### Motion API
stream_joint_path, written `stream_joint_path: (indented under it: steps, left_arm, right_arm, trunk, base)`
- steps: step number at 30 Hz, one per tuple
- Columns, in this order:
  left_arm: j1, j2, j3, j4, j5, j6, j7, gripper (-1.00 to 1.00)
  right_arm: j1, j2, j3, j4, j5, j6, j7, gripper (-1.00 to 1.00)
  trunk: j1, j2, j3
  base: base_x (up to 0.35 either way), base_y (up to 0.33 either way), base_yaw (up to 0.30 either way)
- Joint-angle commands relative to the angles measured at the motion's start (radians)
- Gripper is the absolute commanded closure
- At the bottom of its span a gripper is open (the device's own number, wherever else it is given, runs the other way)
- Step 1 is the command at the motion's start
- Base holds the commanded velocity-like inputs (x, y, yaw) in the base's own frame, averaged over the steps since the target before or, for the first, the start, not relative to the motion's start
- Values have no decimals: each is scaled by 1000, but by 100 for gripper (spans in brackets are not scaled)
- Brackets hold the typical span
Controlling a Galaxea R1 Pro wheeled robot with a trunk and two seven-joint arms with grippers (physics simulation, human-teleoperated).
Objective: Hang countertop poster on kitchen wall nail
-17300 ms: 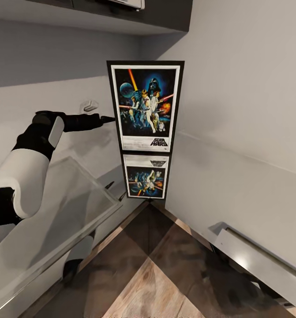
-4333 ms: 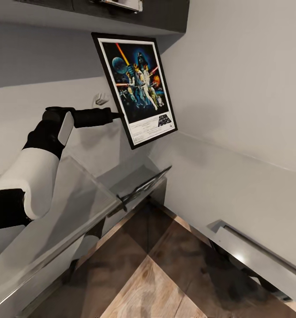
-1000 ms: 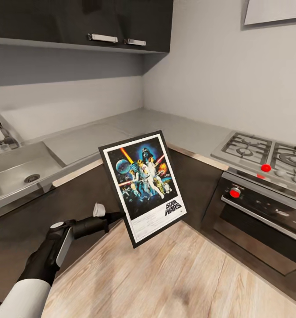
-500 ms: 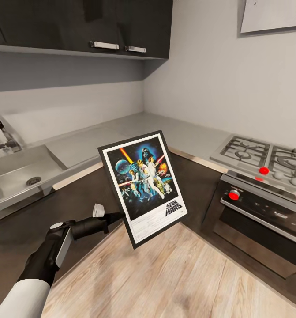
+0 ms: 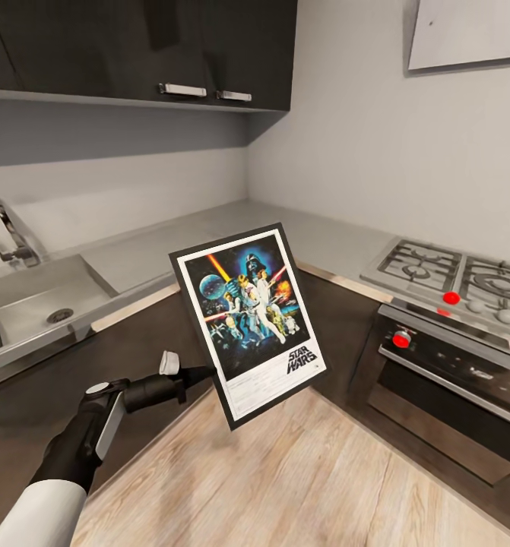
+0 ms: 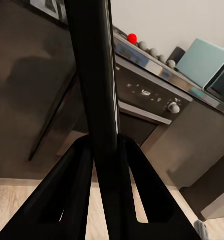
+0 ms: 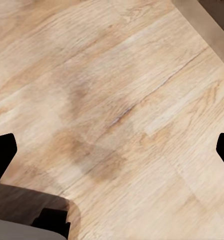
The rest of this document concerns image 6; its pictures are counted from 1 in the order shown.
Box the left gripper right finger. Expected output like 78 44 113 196
117 133 201 240

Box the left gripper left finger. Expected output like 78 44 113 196
0 133 94 240

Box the poster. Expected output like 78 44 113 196
64 0 121 240

